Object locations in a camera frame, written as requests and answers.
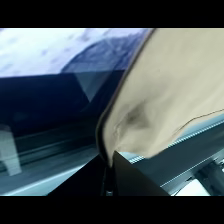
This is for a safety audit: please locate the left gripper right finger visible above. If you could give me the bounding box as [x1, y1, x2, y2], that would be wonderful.
[112, 150, 171, 197]

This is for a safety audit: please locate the tan garment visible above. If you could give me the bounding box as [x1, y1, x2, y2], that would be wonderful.
[95, 28, 224, 168]

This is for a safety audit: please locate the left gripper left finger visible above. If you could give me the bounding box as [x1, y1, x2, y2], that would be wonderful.
[47, 153, 108, 197]

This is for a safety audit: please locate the silver frame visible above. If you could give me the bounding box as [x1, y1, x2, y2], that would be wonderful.
[0, 114, 224, 197]

